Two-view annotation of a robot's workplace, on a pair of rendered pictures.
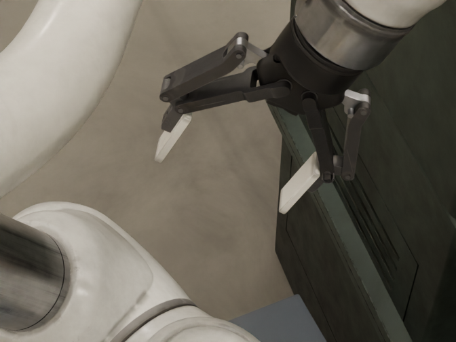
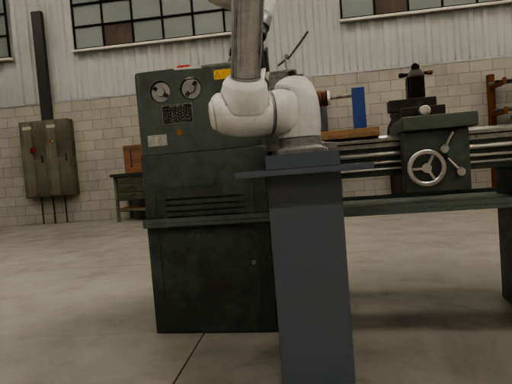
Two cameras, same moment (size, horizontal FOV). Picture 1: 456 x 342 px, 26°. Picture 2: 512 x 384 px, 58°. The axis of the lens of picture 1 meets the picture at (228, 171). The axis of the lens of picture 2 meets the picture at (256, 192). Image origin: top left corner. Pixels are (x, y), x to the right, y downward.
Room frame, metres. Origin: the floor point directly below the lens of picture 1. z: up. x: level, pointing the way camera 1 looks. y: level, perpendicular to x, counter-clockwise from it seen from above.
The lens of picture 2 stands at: (-0.23, 1.56, 0.76)
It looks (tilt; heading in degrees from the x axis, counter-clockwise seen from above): 3 degrees down; 299
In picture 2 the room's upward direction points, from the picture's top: 5 degrees counter-clockwise
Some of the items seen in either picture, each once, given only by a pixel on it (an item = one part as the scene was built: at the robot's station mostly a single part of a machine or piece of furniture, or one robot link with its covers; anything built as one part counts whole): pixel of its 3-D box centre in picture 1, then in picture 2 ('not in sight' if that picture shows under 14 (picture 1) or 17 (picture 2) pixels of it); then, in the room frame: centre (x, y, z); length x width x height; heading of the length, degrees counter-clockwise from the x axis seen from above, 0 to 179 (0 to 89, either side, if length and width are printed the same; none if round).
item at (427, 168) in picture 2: not in sight; (435, 160); (0.04, -0.54, 0.73); 0.27 x 0.12 x 0.27; 18
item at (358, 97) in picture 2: not in sight; (359, 111); (0.40, -0.68, 1.00); 0.08 x 0.06 x 0.23; 108
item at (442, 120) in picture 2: not in sight; (428, 126); (0.09, -0.74, 0.89); 0.53 x 0.30 x 0.06; 108
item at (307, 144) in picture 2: not in sight; (305, 145); (0.41, 0.01, 0.83); 0.22 x 0.18 x 0.06; 24
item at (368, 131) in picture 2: not in sight; (345, 136); (0.47, -0.65, 0.88); 0.36 x 0.30 x 0.04; 108
